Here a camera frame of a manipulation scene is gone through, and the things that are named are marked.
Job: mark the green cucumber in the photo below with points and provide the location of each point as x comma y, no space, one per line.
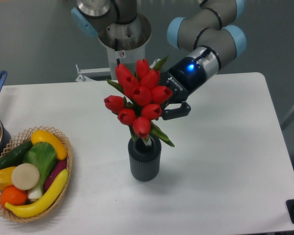
15,156

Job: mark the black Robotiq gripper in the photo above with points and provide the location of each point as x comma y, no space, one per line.
182,79

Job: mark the red tulip bouquet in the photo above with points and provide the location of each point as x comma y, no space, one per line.
142,99

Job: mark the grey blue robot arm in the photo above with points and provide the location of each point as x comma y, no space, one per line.
209,37

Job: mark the woven wicker basket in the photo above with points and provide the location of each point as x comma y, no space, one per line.
25,136

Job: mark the dark grey ribbed vase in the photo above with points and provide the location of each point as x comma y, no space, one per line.
144,160

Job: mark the yellow squash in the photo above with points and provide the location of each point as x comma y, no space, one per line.
46,136

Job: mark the beige round mushroom cap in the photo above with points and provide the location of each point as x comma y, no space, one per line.
25,176

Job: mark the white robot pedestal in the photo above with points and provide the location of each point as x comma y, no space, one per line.
126,43

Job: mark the yellow bell pepper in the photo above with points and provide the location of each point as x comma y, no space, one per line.
6,177

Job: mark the white metal base frame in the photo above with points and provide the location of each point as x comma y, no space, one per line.
93,72

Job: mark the purple sweet potato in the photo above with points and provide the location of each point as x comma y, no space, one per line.
62,164

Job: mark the green bok choy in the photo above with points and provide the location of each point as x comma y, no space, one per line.
43,156

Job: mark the yellow banana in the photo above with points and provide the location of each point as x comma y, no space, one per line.
42,204

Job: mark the orange fruit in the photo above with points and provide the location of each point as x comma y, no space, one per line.
14,196

